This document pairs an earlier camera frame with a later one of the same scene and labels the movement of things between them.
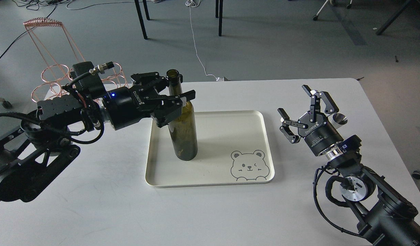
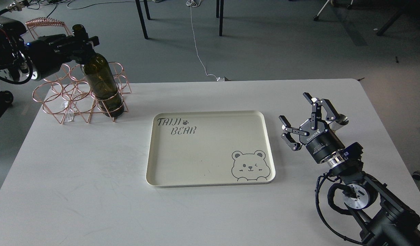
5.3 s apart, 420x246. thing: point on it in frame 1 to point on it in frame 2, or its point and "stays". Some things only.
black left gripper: (124, 105) to (47, 55)
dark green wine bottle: (183, 129) to (98, 75)
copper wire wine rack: (68, 73) stays
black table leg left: (141, 16) stays
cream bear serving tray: (233, 147) stays
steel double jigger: (337, 119) stays
